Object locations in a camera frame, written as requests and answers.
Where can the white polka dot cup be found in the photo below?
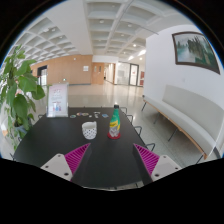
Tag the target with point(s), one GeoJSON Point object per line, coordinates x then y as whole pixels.
{"type": "Point", "coordinates": [89, 130]}

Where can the green leafy potted plant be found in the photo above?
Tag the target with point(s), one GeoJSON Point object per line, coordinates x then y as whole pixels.
{"type": "Point", "coordinates": [18, 92]}

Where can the framed landscape painting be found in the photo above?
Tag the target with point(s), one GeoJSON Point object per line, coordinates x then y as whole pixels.
{"type": "Point", "coordinates": [193, 49]}

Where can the round badge left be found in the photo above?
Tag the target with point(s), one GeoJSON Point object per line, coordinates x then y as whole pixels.
{"type": "Point", "coordinates": [73, 116]}

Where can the small white items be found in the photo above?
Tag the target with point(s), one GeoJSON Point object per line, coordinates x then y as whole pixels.
{"type": "Point", "coordinates": [96, 114]}

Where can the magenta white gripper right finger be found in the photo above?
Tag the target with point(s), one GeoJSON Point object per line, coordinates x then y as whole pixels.
{"type": "Point", "coordinates": [156, 166]}

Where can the red round coaster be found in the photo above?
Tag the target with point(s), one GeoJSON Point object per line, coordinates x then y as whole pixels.
{"type": "Point", "coordinates": [113, 137]}

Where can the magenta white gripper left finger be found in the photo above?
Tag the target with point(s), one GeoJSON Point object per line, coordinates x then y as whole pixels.
{"type": "Point", "coordinates": [65, 165]}

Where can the acrylic sign stand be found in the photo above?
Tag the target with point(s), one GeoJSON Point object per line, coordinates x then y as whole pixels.
{"type": "Point", "coordinates": [57, 103]}

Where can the long white bench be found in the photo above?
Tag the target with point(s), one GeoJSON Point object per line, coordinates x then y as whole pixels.
{"type": "Point", "coordinates": [199, 118]}

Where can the round colourful badge middle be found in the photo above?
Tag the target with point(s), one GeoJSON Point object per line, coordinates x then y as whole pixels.
{"type": "Point", "coordinates": [82, 114]}

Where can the green labelled water bottle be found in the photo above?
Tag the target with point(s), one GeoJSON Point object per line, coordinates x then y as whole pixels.
{"type": "Point", "coordinates": [114, 126]}

